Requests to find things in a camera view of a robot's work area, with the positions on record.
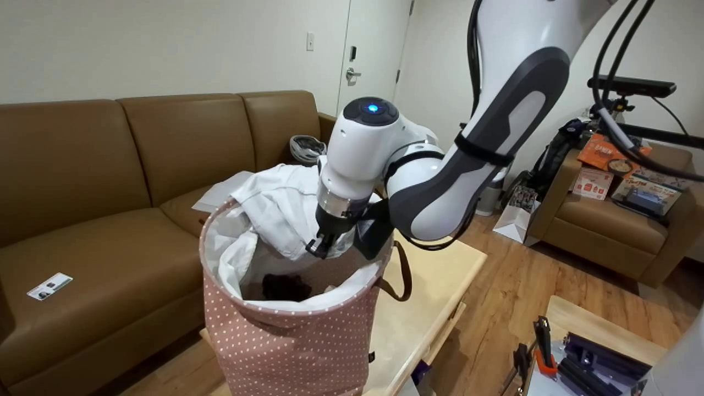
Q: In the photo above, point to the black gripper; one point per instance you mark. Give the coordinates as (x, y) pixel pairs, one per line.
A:
(340, 212)

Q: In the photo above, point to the white pair of shorts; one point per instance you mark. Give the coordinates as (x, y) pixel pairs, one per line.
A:
(287, 210)

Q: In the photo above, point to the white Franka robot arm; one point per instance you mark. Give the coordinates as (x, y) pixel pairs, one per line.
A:
(506, 132)

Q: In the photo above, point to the pink polka dot laundry bag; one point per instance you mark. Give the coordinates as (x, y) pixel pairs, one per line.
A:
(292, 343)

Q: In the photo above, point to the white paper bag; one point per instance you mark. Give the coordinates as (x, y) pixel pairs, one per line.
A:
(516, 221)

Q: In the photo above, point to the black bag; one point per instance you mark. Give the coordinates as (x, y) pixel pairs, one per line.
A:
(553, 156)

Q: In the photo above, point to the grey round basket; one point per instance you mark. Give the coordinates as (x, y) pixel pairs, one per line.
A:
(306, 147)

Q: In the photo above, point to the light wooden coffee table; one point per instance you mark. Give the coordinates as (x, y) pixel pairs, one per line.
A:
(425, 292)

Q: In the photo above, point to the white door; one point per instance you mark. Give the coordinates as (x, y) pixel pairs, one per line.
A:
(375, 50)

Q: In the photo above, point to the brown leather sofa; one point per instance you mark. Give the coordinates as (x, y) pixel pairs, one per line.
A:
(94, 183)

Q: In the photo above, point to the white and red box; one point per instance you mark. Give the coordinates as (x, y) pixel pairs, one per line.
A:
(592, 183)

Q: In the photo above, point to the brown leather armchair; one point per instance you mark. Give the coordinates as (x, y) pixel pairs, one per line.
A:
(608, 234)

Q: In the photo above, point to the small remote on couch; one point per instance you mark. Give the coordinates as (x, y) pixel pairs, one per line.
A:
(49, 286)

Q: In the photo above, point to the orange box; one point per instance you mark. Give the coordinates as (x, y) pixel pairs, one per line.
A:
(603, 153)

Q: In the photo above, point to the dark blue tool box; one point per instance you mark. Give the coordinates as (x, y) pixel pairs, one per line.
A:
(597, 365)

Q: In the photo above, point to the dark printed magazine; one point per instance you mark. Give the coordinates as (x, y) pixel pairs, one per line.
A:
(648, 194)

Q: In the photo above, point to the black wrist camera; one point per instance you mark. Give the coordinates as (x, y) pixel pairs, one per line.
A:
(376, 231)

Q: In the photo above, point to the white light switch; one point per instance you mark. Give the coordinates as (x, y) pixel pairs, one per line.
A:
(311, 43)

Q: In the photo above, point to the black camera stand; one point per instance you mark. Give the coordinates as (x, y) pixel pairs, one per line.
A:
(630, 86)

